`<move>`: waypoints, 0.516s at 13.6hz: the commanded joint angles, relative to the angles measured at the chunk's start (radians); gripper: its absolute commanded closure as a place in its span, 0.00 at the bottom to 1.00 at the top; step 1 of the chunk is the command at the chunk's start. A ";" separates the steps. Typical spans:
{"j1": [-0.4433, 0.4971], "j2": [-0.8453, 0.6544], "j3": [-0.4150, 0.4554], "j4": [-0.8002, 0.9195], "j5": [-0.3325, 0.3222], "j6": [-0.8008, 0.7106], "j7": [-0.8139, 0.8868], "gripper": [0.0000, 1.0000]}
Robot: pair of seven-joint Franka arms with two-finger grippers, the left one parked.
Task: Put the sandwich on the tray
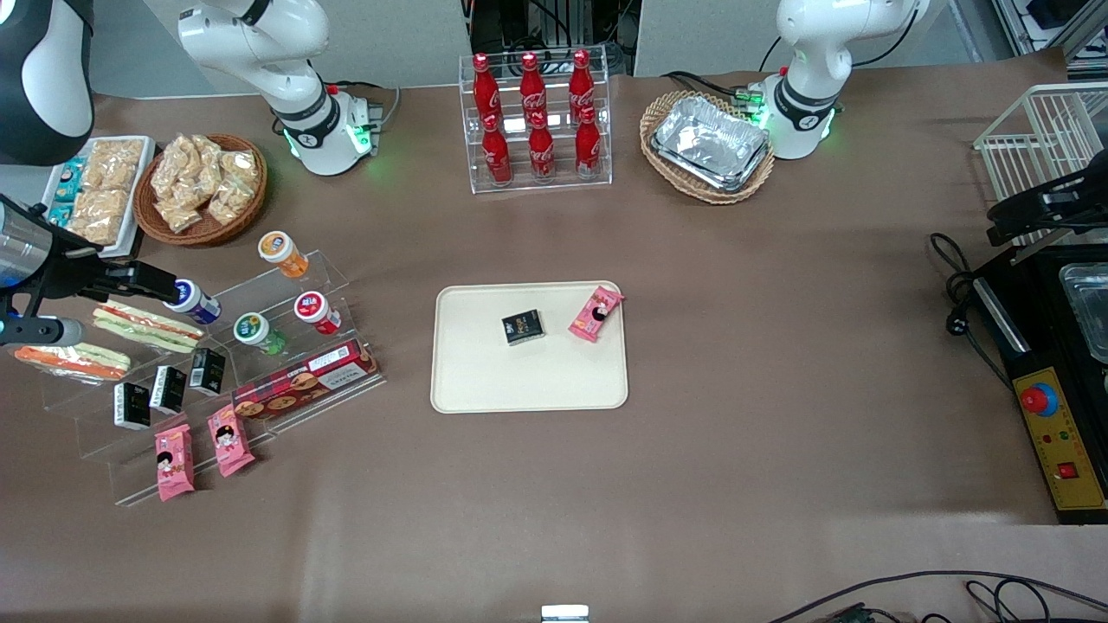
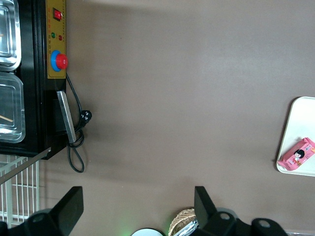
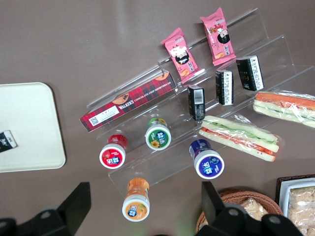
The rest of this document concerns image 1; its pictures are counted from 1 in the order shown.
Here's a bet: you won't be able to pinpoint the black machine with yellow panel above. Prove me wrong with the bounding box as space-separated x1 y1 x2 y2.
974 242 1108 526

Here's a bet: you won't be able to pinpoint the brown wicker basket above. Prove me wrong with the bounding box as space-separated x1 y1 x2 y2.
133 133 268 248

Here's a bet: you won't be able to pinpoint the black power cable with plug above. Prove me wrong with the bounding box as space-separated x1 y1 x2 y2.
929 232 1014 390

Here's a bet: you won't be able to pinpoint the red capped candy bottle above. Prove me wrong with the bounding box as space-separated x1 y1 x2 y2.
293 291 344 337

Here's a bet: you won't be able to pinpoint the clear acrylic bottle rack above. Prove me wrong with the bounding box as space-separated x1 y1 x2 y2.
458 54 614 195

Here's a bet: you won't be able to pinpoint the light wicker basket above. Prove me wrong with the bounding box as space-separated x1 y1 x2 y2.
640 90 776 206

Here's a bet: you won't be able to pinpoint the stacked aluminium foil trays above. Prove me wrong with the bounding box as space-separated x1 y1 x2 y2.
651 95 771 193

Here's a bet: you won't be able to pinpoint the white wire basket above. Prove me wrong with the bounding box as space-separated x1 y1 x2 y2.
973 82 1108 247

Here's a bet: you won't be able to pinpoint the shiny metal pan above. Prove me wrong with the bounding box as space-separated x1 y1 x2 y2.
1058 262 1108 364

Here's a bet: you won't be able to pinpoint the aluminium frame profile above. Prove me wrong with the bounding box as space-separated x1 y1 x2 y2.
991 0 1108 61

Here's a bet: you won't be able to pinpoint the red cola bottle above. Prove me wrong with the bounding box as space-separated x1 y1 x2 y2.
575 106 602 177
481 114 513 185
568 49 596 113
519 52 547 118
472 54 503 120
528 112 557 181

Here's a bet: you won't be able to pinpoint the black equipment rack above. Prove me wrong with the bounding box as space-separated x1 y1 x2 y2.
467 0 643 77

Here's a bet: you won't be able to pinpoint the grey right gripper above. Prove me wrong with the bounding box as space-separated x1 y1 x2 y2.
0 201 180 304

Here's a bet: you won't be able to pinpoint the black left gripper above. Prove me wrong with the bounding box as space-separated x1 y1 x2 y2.
989 169 1108 247

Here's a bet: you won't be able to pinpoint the long black cable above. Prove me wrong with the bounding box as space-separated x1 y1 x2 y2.
766 569 1108 623

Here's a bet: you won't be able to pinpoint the pink snack packet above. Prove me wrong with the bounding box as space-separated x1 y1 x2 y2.
568 286 626 344
206 404 257 478
154 423 196 503

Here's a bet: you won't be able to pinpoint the grey base cable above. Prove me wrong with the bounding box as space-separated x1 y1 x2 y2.
325 80 402 126

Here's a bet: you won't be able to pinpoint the white rectangular serving tray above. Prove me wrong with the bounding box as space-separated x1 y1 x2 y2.
42 136 158 259

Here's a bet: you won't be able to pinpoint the looped black cable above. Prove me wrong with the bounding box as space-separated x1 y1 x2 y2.
965 578 1108 623

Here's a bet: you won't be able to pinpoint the wrapped rice cracker pack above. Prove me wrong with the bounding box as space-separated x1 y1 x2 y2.
87 138 145 191
68 189 131 247

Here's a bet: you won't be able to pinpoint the small black box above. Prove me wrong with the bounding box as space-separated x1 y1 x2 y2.
113 382 152 431
150 365 188 414
501 309 546 347
189 347 228 397

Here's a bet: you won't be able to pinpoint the clear bag of snacks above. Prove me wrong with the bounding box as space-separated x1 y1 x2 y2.
192 135 228 178
177 169 222 209
156 195 204 234
208 177 258 224
223 149 261 187
151 135 198 184

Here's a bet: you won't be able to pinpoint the black base cable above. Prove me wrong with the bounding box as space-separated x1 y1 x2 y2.
662 71 763 109

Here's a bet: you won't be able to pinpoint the red cookie box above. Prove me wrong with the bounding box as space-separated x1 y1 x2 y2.
231 338 381 422

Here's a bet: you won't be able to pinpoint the sandwich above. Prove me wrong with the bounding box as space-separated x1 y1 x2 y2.
13 343 132 382
92 299 207 354

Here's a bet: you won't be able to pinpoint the cream plastic tray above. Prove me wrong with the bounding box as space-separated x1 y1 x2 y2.
430 280 630 414

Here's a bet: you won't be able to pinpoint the orange capped candy bottle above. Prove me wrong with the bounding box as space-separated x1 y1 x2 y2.
257 229 311 279

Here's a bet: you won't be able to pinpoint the green capped candy bottle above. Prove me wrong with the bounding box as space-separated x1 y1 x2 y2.
233 311 287 357

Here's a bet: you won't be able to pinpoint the clear acrylic stepped stand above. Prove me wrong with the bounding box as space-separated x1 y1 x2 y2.
39 249 388 509

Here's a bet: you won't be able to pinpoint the blue capped candy bottle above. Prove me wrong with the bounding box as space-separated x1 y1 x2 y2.
164 278 222 326

